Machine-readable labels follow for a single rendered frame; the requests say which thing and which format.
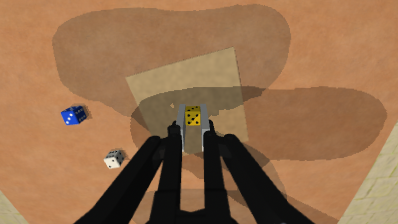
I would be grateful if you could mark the beige flat mat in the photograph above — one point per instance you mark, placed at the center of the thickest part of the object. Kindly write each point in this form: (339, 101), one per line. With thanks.
(210, 79)

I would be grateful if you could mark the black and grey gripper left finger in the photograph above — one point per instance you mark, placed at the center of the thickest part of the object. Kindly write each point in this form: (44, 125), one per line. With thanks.
(120, 201)

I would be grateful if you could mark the blue die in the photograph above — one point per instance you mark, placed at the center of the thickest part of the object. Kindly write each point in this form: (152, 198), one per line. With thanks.
(74, 115)

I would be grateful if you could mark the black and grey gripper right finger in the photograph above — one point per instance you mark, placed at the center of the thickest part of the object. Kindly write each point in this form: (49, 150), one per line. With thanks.
(265, 201)

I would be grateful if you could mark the yellow die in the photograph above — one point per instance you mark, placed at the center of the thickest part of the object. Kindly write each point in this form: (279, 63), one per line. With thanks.
(192, 115)

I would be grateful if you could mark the grey die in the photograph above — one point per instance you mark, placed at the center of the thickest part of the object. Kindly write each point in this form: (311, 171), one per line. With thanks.
(114, 159)

